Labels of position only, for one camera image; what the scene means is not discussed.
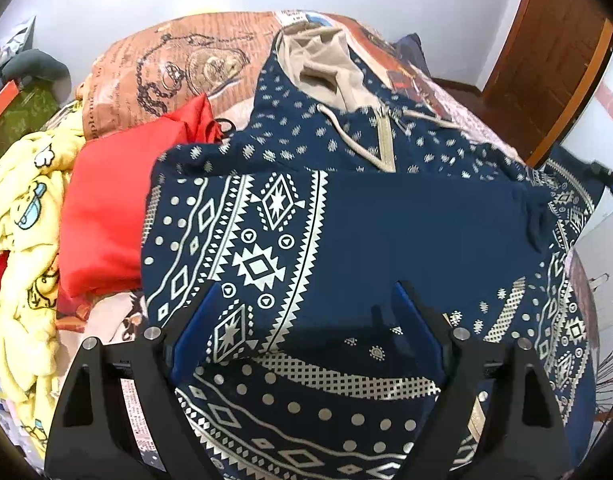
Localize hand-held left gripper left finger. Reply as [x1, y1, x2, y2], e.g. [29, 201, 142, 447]
[44, 284, 223, 480]

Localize navy patterned hoodie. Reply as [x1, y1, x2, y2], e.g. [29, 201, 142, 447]
[139, 25, 607, 480]

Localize green box with orange edge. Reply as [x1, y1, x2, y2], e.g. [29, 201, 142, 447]
[0, 81, 63, 167]

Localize wooden door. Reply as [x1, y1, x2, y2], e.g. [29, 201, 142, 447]
[480, 0, 613, 167]

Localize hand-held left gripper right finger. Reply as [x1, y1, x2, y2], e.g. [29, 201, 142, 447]
[393, 280, 573, 480]

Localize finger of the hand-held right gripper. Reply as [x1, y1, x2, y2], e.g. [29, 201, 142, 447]
[587, 159, 613, 197]

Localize brown printed blanket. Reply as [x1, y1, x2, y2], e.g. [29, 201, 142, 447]
[75, 9, 527, 163]

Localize yellow cartoon blanket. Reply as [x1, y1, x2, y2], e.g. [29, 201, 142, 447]
[0, 100, 87, 463]

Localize grey plush toy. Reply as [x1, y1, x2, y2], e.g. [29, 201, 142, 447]
[4, 49, 72, 88]

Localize red garment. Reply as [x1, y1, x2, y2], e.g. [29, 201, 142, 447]
[58, 94, 226, 300]

